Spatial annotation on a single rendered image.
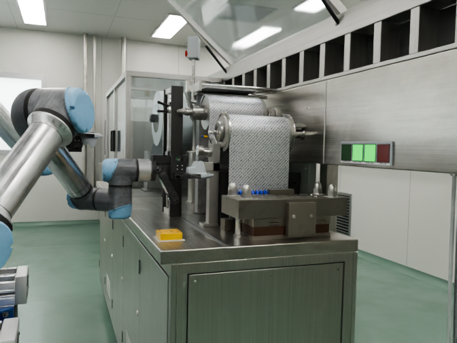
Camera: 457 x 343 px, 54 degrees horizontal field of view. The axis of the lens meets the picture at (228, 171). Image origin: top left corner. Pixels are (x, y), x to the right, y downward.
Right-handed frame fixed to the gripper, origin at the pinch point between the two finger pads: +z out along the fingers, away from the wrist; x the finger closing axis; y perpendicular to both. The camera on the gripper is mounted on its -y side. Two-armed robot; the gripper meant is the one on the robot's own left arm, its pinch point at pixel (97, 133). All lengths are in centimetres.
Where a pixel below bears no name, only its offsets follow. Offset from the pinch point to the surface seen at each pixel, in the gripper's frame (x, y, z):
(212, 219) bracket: 57, 24, 16
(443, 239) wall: 53, 76, 324
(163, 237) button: 66, 24, -14
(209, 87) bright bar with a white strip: 30, -25, 33
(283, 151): 72, -4, 34
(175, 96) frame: 24.4, -19.6, 19.6
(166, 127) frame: 13.3, -5.6, 25.5
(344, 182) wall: -87, 55, 393
